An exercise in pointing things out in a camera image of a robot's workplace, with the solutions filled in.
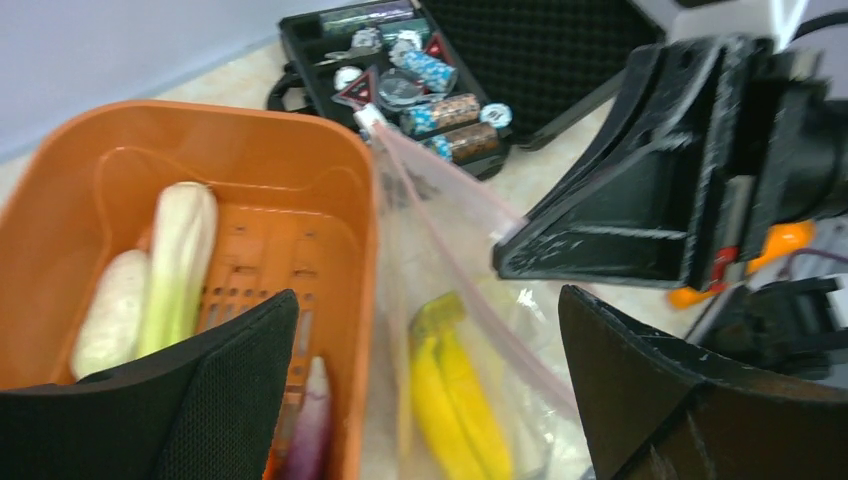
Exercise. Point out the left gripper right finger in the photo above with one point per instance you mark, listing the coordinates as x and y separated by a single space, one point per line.
654 406

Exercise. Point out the orange plastic basket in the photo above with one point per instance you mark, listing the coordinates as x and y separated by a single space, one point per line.
296 212

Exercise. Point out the clear zip top bag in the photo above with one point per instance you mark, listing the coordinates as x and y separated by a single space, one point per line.
438 225

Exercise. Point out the purple eggplant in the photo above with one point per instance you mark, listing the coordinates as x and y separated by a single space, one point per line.
305 457

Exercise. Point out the white radish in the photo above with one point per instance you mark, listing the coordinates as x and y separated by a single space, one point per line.
109 332

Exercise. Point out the green leafy vegetable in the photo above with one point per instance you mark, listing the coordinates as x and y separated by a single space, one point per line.
183 239

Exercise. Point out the yellow banana bunch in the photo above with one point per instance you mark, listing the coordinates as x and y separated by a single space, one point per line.
448 400

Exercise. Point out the orange handled tool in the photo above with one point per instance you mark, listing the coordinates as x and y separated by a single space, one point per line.
782 240

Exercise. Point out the black poker chip case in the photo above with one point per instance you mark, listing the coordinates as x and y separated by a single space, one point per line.
468 79

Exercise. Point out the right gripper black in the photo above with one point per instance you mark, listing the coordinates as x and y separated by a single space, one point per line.
709 143

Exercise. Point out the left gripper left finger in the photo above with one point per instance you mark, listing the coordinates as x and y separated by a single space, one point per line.
204 408

